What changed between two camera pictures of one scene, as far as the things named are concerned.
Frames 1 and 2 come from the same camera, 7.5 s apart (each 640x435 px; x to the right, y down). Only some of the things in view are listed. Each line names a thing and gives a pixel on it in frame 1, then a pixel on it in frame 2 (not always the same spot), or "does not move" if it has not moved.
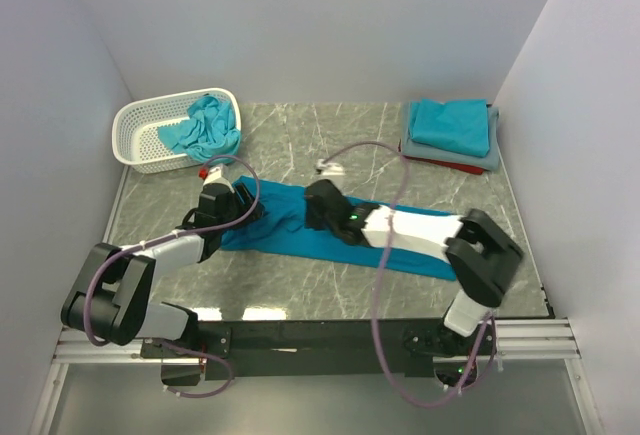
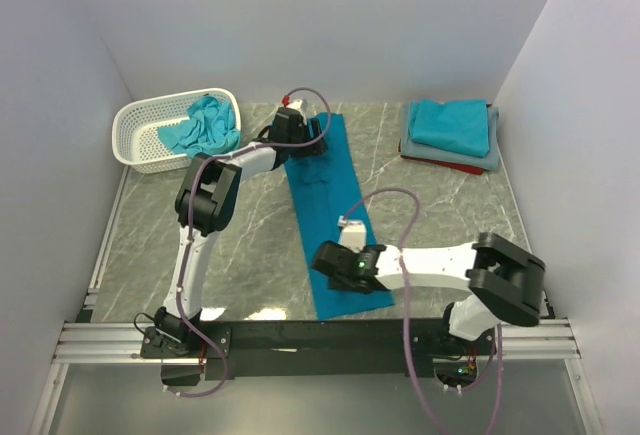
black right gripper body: (313, 222) -> (339, 284)
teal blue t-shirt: (285, 229) -> (326, 189)
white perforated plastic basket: (136, 139) does not move
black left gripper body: (238, 210) -> (302, 133)
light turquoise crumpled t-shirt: (210, 131) does not move
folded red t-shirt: (444, 164) does not move
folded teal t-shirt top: (458, 125) does not move
